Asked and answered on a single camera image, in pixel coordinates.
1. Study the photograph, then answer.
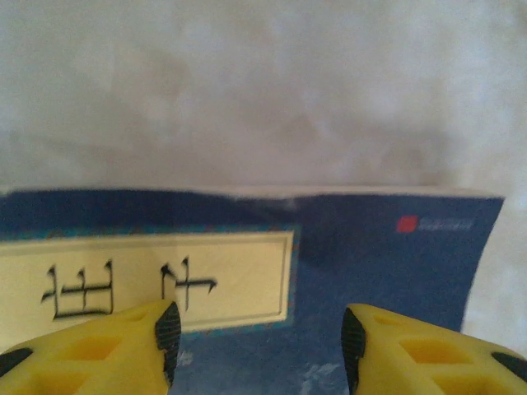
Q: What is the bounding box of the dark blue book cream label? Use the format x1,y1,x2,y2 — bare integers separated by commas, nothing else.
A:
0,187,506,395

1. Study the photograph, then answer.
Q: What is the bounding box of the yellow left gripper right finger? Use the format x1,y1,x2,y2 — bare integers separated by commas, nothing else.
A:
340,303,527,395

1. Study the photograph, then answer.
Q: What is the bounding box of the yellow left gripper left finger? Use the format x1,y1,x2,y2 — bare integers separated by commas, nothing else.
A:
0,299,182,395

